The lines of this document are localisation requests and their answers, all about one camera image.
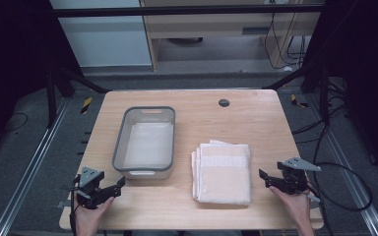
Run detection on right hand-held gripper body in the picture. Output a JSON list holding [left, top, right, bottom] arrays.
[[276, 156, 322, 196]]

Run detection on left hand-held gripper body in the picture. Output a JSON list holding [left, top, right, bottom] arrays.
[[73, 166, 110, 210]]

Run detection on person's right hand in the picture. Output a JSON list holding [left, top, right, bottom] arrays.
[[268, 185, 313, 230]]

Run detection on person's left hand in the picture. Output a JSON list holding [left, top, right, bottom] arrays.
[[74, 196, 116, 236]]

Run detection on folded white towel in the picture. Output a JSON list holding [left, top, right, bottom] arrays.
[[190, 139, 253, 207]]

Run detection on white basin with grey rim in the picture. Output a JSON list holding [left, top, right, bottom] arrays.
[[111, 105, 177, 181]]

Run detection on yellow black striped tape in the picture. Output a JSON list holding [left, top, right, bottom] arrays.
[[289, 93, 310, 109], [80, 96, 94, 115]]

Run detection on black metal stand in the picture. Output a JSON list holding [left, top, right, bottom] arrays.
[[262, 64, 331, 126], [44, 64, 110, 130]]

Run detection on black curtain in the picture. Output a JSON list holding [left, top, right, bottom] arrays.
[[0, 0, 80, 158], [303, 0, 378, 185]]

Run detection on white cabinet panel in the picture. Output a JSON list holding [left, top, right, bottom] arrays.
[[48, 0, 154, 69]]

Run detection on light wooden desk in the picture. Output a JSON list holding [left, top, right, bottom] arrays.
[[139, 0, 323, 71]]

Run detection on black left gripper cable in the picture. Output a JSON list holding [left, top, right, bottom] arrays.
[[68, 175, 81, 236]]

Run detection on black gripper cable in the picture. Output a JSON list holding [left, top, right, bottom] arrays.
[[68, 175, 81, 236], [306, 161, 374, 236]]

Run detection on aluminium floor rail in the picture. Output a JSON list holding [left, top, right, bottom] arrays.
[[0, 97, 71, 236], [304, 92, 378, 236]]

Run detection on black floor cables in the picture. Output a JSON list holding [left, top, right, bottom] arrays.
[[290, 78, 353, 146]]

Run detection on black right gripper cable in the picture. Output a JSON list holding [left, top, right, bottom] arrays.
[[306, 161, 374, 236]]

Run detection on thin black floor cable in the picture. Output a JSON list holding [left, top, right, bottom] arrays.
[[0, 112, 30, 136]]

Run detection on black cables under desk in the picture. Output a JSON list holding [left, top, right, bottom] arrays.
[[263, 12, 307, 71]]

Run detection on black horizontal frame bar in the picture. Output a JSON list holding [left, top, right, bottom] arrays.
[[49, 3, 326, 19]]

